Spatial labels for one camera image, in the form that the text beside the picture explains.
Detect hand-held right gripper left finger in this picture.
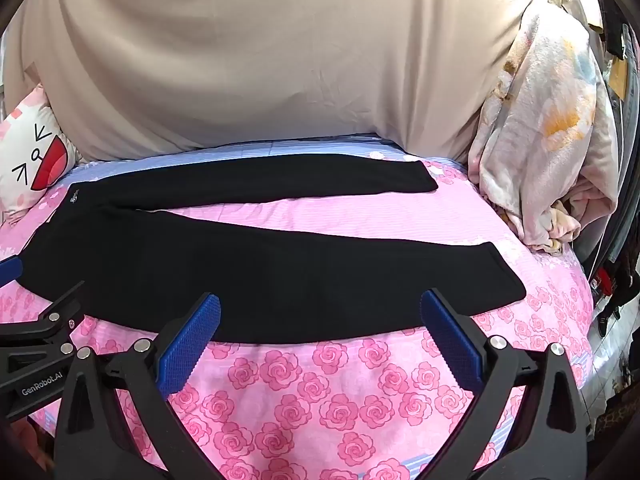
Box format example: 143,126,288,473
54,292,223,480

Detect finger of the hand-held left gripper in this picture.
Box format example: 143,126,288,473
0,256,25,289
0,281,87,361

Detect large beige cloth cover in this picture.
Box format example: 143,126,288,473
2,0,567,164

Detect dark hanging clothes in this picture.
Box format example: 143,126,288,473
597,10,640,341

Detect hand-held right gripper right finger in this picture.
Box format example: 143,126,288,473
420,287,589,480

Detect pink rose print bed sheet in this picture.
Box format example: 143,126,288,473
0,132,599,480

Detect black pants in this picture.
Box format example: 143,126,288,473
14,153,527,345

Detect yellow paper package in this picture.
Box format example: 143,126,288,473
607,56,629,100

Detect cartoon face pillow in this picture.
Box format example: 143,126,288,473
0,85,79,227

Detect pale floral fleece blanket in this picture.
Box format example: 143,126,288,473
467,10,622,257

